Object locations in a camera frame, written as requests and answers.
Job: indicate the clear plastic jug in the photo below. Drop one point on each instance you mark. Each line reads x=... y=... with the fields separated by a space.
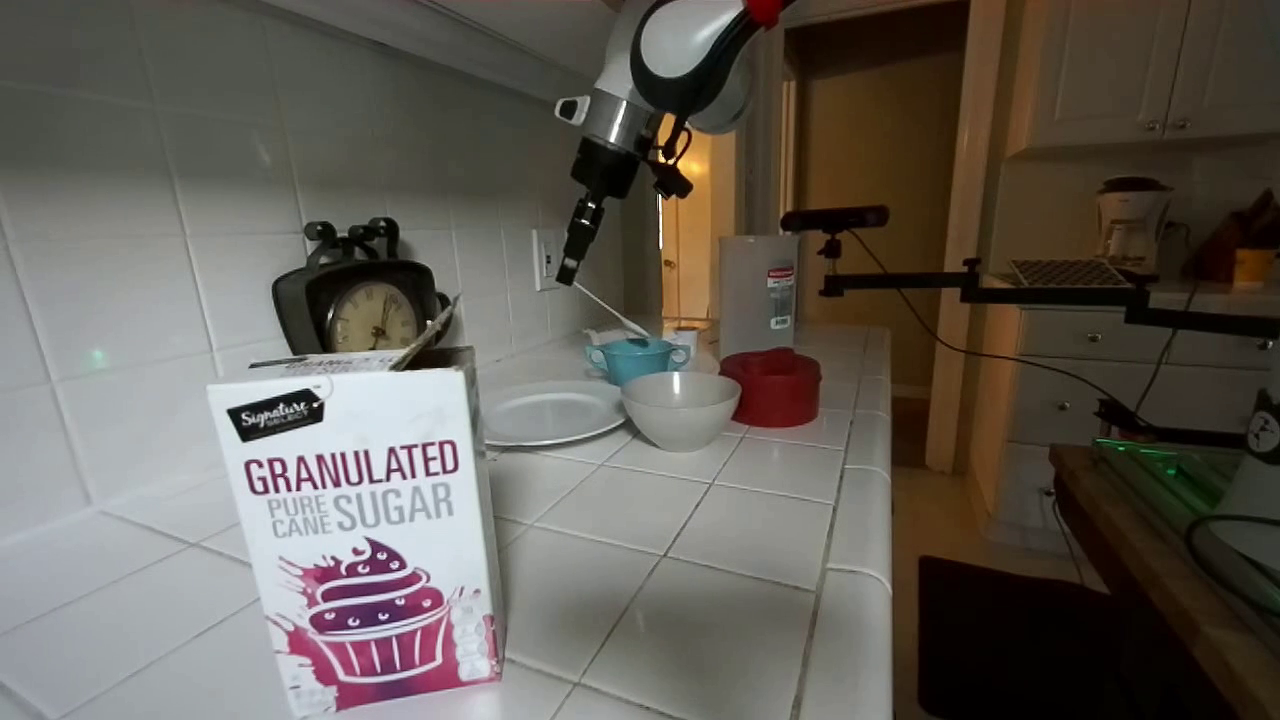
x=751 y=303

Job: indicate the blue bowl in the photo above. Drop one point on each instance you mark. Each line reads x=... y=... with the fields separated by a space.
x=639 y=362

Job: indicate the white drawer cabinet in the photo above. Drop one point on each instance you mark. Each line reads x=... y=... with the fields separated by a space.
x=1067 y=375

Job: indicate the dark floor mat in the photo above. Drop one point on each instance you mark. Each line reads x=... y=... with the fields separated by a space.
x=1014 y=642

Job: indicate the brown wooden table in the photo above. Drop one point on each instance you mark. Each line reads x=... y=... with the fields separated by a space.
x=1147 y=561

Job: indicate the red cup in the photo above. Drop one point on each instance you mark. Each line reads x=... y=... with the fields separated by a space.
x=771 y=389

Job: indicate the white wall outlet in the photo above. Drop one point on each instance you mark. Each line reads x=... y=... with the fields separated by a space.
x=549 y=257

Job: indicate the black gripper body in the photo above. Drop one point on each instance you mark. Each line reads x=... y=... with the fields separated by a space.
x=605 y=175

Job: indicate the brown wooden block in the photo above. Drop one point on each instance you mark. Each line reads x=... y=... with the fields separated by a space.
x=1255 y=264

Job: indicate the white dinner plate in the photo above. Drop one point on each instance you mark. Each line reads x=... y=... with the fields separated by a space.
x=544 y=413

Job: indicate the white coffee maker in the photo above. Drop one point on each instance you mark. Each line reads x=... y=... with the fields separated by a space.
x=1133 y=221

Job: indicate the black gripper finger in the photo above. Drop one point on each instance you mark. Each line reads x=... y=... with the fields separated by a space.
x=589 y=232
x=569 y=252

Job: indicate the green plastic object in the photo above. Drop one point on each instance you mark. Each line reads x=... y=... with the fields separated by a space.
x=1160 y=464

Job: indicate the white box black mark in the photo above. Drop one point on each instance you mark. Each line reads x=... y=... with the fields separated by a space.
x=1263 y=493

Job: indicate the white overhead cabinet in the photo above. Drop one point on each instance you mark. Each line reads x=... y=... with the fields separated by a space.
x=467 y=34

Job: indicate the white spoon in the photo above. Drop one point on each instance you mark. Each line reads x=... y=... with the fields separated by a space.
x=615 y=309

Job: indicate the black retro alarm clock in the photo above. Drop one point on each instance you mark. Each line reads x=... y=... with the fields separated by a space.
x=374 y=312

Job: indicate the black perforated plate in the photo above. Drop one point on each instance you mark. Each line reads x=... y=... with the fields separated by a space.
x=1074 y=275

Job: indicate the black bar camera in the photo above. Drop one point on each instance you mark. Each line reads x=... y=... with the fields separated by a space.
x=833 y=217

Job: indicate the granulated sugar carton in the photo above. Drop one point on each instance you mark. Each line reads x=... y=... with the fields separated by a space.
x=363 y=532

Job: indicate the white ceramic bowl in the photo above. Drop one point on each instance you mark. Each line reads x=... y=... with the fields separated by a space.
x=680 y=404

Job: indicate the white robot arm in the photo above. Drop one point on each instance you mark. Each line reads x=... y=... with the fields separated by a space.
x=680 y=55

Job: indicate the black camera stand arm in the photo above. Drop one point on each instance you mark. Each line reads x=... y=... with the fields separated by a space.
x=907 y=281

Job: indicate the lit panel door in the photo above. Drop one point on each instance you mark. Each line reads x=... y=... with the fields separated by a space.
x=692 y=241

